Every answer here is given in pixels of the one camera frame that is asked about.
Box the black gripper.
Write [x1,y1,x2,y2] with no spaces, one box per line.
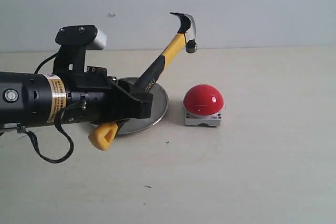
[60,66,153,124]

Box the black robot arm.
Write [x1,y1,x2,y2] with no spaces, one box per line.
[1,66,153,132]

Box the round metal plate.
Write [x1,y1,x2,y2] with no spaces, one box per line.
[89,77,170,136]

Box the yellow black claw hammer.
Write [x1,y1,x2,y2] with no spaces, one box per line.
[88,12,197,151]

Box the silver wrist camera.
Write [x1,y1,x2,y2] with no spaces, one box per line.
[52,25,107,74]

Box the black cable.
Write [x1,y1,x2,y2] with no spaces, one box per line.
[16,52,87,164]

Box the red dome push button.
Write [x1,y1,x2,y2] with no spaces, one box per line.
[183,84,226,127]

